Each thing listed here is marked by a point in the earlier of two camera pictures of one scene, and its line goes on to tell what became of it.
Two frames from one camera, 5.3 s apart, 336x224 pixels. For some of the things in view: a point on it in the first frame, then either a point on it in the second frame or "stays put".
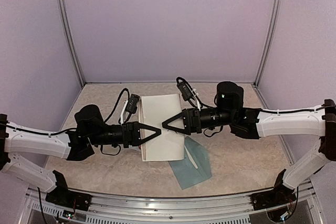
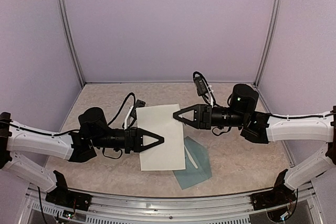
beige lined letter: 190,157 stays put
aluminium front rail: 116,209 stays put
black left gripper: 131,133 → 134,140
